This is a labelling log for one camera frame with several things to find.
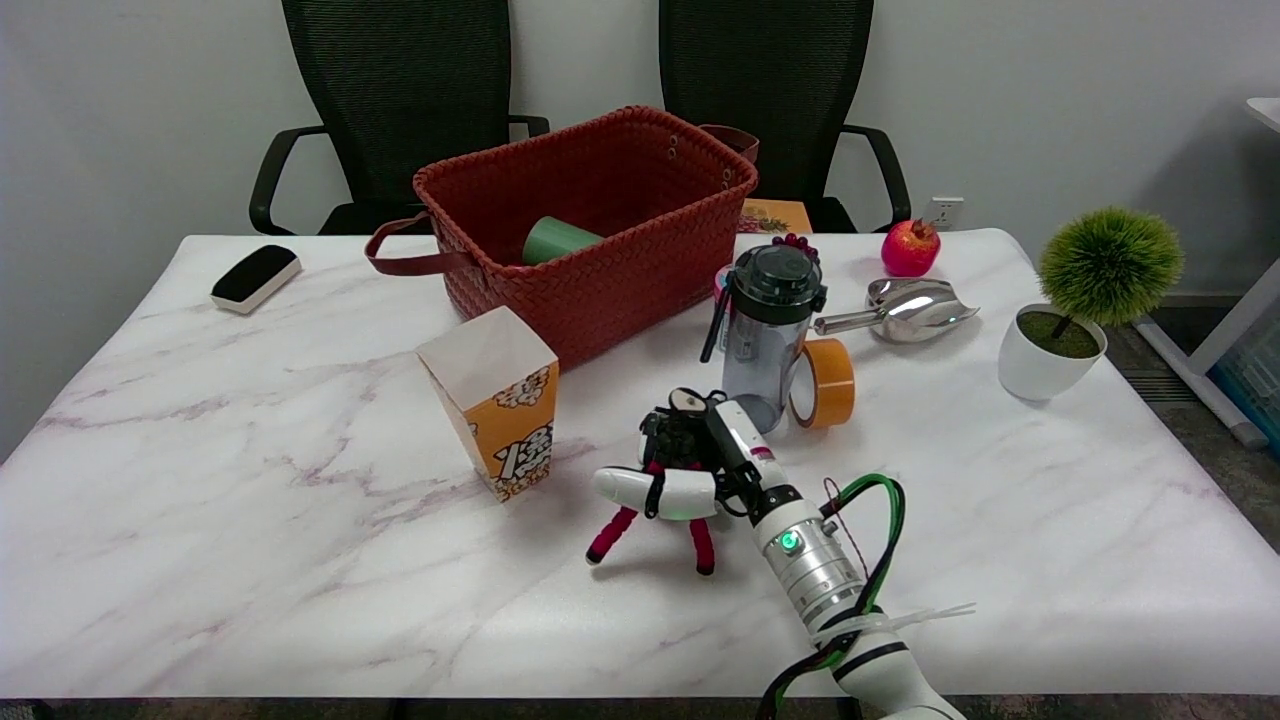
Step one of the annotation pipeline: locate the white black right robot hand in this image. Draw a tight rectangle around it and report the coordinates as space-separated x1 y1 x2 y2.
592 390 803 522

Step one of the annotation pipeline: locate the red black flexible tripod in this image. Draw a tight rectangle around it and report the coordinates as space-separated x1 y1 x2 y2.
585 388 718 577

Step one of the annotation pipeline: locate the clear bottle with dark lid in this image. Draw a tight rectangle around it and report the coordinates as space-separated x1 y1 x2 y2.
698 243 829 436

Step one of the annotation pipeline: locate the orange tape roll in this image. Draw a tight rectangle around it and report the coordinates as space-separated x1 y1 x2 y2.
788 338 857 430

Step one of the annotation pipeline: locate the silver metal scoop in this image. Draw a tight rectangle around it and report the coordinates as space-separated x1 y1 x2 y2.
813 277 981 344

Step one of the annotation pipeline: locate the red woven basket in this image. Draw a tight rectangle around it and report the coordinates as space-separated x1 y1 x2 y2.
364 105 761 373

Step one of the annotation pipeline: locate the orange pineapple print box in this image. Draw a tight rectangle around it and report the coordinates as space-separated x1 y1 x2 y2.
737 198 814 235

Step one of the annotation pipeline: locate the white zip tie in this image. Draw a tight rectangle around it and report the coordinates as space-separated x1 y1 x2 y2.
810 602 976 643

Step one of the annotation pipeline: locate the orange white popcorn box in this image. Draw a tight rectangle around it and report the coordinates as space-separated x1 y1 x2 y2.
416 305 560 503

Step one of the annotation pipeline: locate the red pomegranate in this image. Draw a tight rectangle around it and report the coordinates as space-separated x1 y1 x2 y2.
881 218 942 278

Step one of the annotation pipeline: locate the green cup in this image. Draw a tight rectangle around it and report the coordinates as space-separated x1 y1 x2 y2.
521 216 605 267

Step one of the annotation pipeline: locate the black mesh office chair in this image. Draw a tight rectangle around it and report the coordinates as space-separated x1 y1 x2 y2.
248 0 551 237
658 0 913 234

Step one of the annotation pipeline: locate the green ball plant white pot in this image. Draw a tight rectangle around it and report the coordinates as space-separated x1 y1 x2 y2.
997 205 1185 403

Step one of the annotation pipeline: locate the black white board eraser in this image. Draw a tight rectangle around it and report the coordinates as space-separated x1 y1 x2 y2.
210 244 303 315

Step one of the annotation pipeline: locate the blue storage bin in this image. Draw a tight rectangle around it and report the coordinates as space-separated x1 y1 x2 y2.
1210 320 1280 456

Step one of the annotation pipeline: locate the thin red wire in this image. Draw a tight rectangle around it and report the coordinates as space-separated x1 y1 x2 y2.
822 478 871 581

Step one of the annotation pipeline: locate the white desk frame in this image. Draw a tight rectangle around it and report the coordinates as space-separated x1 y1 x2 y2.
1135 97 1280 448

